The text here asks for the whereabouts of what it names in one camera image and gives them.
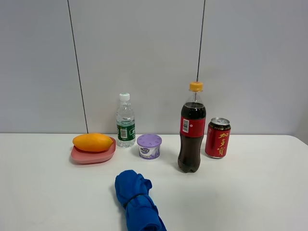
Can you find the yellow mango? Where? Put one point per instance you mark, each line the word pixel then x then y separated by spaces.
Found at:
pixel 93 142

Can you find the clear water bottle green label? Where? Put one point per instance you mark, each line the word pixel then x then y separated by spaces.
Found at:
pixel 125 122

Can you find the purple air freshener tub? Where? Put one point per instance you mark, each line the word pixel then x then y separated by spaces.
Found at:
pixel 149 146

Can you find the cola bottle yellow cap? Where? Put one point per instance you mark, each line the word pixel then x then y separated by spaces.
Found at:
pixel 192 129

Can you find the red drink can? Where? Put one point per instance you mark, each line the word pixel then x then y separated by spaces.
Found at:
pixel 217 138

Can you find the blue rolled cloth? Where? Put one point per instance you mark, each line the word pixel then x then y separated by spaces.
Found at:
pixel 132 192

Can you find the pink square plate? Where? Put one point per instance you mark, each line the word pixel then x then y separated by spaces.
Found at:
pixel 82 157

